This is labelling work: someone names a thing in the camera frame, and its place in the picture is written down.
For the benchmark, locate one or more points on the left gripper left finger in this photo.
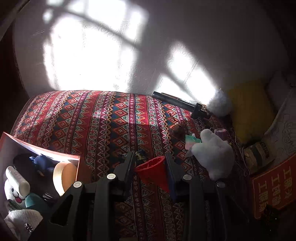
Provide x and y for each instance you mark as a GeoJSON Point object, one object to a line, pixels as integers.
{"type": "Point", "coordinates": [124, 171]}

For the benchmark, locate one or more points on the red banner with characters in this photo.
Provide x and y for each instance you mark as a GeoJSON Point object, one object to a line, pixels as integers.
{"type": "Point", "coordinates": [275, 187]}

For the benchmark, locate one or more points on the white tube bottle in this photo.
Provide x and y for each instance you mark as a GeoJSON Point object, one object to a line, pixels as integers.
{"type": "Point", "coordinates": [19, 183]}

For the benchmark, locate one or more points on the pink knit item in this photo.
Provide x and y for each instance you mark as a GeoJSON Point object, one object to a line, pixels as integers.
{"type": "Point", "coordinates": [221, 133]}

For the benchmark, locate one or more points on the teal glasses case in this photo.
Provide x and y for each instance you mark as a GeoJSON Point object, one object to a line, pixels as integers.
{"type": "Point", "coordinates": [33, 201]}

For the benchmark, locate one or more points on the yellow pillow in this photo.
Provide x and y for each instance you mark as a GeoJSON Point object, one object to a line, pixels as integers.
{"type": "Point", "coordinates": [252, 113]}

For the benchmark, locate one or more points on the black rod tool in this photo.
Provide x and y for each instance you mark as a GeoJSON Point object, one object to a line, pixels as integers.
{"type": "Point", "coordinates": [195, 109]}

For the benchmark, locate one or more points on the white fluffy ball pillow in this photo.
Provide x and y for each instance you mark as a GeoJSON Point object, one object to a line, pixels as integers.
{"type": "Point", "coordinates": [220, 105]}

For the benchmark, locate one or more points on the white knit sock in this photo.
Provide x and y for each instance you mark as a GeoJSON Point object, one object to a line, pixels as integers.
{"type": "Point", "coordinates": [23, 222]}

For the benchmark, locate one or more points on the pastel eraser toy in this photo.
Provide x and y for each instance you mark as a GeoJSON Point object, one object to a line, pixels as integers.
{"type": "Point", "coordinates": [190, 140]}

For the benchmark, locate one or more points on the red paper cone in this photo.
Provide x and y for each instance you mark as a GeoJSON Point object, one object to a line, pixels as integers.
{"type": "Point", "coordinates": [154, 171]}

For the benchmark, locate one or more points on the patterned red bed cloth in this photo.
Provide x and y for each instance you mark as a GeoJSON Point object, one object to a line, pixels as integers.
{"type": "Point", "coordinates": [100, 126]}

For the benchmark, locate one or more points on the brown fuzzy ball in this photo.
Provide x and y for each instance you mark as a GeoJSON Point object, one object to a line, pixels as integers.
{"type": "Point", "coordinates": [178, 131]}

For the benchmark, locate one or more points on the white plush toy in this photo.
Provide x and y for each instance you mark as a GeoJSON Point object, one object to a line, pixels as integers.
{"type": "Point", "coordinates": [16, 201]}

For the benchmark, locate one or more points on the large white plush rabbit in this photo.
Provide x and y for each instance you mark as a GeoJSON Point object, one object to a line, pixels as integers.
{"type": "Point", "coordinates": [214, 154]}

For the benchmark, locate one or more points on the blue figurine keychain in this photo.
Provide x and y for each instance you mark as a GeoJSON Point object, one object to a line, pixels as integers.
{"type": "Point", "coordinates": [43, 164]}

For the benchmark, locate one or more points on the orange cardboard box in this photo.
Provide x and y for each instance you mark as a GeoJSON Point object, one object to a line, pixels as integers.
{"type": "Point", "coordinates": [49, 182]}

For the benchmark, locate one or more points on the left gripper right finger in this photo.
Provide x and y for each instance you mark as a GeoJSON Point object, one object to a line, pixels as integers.
{"type": "Point", "coordinates": [175, 175]}

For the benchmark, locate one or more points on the yellow tape roll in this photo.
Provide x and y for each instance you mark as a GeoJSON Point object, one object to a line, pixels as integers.
{"type": "Point", "coordinates": [64, 175]}

